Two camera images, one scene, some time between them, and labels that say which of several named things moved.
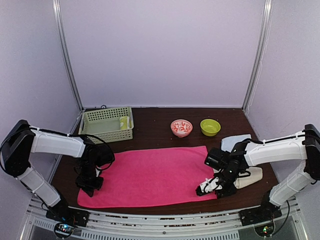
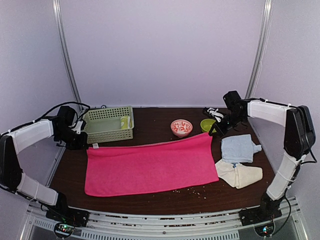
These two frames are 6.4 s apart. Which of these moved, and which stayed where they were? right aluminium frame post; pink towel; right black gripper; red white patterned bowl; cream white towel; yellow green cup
Moved: pink towel; right black gripper
Stayed: cream white towel; right aluminium frame post; red white patterned bowl; yellow green cup
